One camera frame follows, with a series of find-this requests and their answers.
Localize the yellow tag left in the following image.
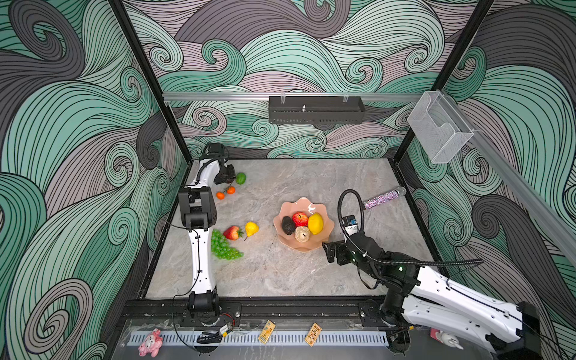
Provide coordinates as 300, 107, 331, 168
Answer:
258, 320, 276, 345

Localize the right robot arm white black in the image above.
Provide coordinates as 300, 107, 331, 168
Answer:
323, 189, 542, 359

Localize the pink plush toy left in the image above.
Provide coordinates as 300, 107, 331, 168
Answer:
138, 328, 164, 358

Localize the yellow fake lemon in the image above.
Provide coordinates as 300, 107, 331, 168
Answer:
307, 213, 324, 235

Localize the pink white plush toy right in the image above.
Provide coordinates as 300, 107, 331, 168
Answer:
430, 328, 464, 350

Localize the aluminium rail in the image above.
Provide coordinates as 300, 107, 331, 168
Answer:
445, 95, 575, 263
162, 91, 422, 102

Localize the yellow tag right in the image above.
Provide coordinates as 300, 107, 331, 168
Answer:
304, 322, 322, 347

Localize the dark fake avocado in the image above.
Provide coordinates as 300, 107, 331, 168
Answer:
281, 216, 296, 236

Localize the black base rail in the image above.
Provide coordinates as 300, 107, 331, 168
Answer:
118, 294, 409, 329

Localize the clear acrylic wall box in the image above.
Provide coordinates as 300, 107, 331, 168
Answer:
408, 91, 474, 164

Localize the black wall tray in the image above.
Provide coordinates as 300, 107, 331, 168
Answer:
268, 97, 366, 128

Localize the purple glitter tube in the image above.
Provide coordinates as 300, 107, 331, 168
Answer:
363, 186, 407, 210

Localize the aluminium back rail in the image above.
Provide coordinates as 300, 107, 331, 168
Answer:
162, 91, 422, 102

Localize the red fake strawberry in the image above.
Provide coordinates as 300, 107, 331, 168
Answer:
223, 226, 244, 241

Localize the green fake grape bunch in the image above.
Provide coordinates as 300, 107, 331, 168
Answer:
211, 229, 244, 260

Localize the small yellow fake pear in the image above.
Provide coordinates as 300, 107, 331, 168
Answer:
244, 221, 260, 238

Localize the yellow tag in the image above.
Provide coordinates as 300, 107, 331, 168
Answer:
258, 320, 276, 345
304, 322, 322, 347

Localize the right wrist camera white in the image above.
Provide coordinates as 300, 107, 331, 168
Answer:
341, 214, 359, 236

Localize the pink scalloped fruit bowl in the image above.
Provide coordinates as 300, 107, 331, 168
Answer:
273, 197, 335, 252

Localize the black corner frame post right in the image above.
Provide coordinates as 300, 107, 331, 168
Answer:
391, 0, 494, 166

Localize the green fake lime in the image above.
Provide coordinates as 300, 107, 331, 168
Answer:
235, 172, 247, 185

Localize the black corner frame post left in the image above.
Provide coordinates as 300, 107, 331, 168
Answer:
109, 0, 194, 167

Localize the white slotted cable duct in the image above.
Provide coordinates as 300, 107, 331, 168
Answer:
127, 330, 389, 348

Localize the red fake apple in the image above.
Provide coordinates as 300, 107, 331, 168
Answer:
292, 211, 309, 227

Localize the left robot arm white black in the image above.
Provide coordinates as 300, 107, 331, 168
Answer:
178, 142, 236, 317

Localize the aluminium right rail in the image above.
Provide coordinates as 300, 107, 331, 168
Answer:
445, 95, 575, 263

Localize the black corner frame post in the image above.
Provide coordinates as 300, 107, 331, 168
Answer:
109, 0, 194, 167
391, 0, 494, 166

